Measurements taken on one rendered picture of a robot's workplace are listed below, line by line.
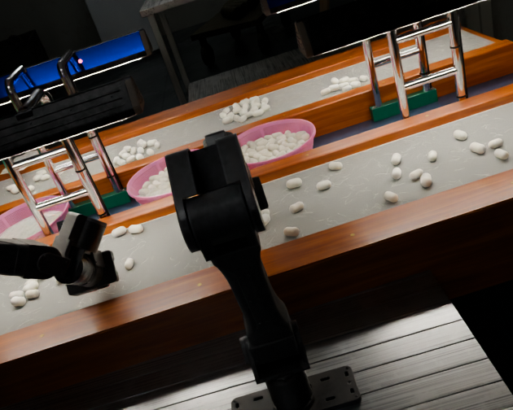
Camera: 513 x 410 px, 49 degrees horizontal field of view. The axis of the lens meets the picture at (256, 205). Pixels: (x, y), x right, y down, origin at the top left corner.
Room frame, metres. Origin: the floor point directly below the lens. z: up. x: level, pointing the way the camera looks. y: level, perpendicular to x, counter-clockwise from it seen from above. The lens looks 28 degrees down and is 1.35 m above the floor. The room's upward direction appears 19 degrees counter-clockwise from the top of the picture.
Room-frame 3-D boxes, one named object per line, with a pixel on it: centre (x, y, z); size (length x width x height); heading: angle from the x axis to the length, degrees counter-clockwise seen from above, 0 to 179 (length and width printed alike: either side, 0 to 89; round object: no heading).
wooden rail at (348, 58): (1.98, 0.02, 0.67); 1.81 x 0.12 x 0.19; 89
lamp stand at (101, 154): (1.64, 0.45, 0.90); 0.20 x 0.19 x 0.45; 89
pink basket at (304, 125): (1.43, -0.09, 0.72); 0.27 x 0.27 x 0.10
